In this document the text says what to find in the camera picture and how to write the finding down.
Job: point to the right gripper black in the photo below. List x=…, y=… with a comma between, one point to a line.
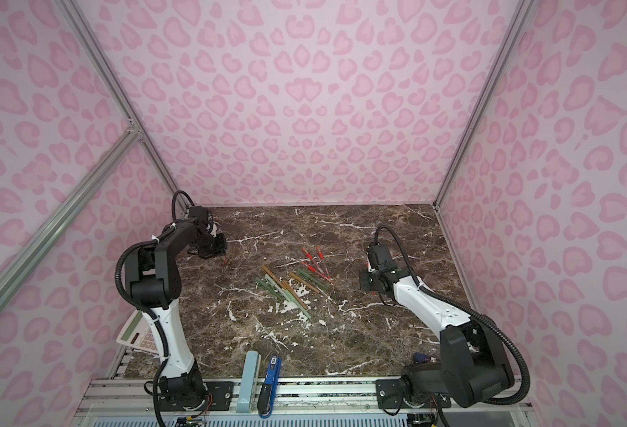
x=369, y=280

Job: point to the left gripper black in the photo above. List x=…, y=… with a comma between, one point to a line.
x=210, y=247

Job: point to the red pen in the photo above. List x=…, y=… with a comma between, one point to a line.
x=316, y=271
x=322, y=262
x=311, y=259

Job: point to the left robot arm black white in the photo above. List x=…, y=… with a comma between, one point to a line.
x=147, y=277

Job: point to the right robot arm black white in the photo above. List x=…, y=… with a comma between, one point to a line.
x=478, y=362

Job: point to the brown pen left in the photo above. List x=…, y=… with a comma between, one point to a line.
x=268, y=271

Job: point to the dark green pen left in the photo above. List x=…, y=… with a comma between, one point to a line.
x=265, y=285

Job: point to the dark green pen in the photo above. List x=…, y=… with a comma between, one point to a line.
x=313, y=280
x=265, y=285

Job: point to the brown pen right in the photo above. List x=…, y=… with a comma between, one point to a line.
x=303, y=282

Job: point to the dark green pen right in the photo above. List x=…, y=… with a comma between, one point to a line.
x=313, y=280

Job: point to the light green pen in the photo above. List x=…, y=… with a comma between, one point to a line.
x=277, y=287

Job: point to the light blue eraser block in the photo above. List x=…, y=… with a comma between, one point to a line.
x=248, y=382

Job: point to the blue black utility tool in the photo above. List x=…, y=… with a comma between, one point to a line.
x=268, y=391

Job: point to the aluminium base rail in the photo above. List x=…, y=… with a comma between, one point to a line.
x=300, y=401

